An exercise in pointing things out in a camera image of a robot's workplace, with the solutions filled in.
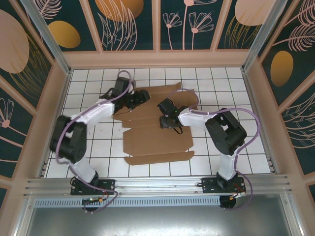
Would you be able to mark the brown cardboard box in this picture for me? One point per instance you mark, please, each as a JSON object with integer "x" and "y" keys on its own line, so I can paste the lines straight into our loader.
{"x": 157, "y": 142}

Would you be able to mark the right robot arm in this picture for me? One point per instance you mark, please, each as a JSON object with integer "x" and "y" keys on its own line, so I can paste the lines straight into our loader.
{"x": 229, "y": 137}

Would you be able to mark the grey metal sheet panel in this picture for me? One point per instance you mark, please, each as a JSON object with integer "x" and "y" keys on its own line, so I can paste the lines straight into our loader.
{"x": 157, "y": 221}

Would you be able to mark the aluminium mounting rail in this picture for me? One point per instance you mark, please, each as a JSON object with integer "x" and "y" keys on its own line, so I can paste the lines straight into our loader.
{"x": 160, "y": 185}

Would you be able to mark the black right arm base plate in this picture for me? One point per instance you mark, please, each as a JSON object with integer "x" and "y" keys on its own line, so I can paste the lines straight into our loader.
{"x": 209, "y": 185}

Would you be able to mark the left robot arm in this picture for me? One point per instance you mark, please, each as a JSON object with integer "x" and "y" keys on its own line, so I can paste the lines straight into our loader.
{"x": 73, "y": 137}

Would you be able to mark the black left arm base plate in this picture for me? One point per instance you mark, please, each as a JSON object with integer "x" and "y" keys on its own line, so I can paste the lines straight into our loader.
{"x": 105, "y": 185}

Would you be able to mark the aluminium corner post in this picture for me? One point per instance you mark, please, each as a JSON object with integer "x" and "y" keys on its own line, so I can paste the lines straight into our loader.
{"x": 46, "y": 37}
{"x": 264, "y": 37}

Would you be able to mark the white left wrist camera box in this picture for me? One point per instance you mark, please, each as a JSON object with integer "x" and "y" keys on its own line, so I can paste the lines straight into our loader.
{"x": 133, "y": 86}

